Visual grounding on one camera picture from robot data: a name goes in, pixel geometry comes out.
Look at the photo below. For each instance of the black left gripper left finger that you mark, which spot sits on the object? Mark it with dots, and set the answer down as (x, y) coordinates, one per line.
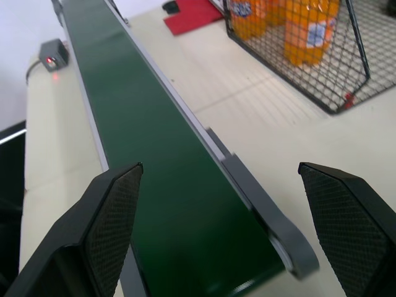
(92, 229)

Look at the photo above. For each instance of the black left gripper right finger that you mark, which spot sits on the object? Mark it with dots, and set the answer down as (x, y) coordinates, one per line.
(349, 229)

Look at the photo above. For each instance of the green conveyor belt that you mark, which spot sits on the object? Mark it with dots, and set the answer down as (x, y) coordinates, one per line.
(148, 139)

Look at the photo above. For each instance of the black monitor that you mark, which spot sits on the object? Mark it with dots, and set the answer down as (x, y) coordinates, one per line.
(10, 201)

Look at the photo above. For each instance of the orange soda bottle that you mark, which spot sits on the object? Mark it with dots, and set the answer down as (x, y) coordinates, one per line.
(249, 17)
(309, 31)

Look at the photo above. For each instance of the small black device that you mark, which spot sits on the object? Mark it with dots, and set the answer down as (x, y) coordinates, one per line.
(169, 5)

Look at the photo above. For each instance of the grey power switch box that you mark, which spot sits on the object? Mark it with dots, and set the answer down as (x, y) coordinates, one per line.
(53, 55)

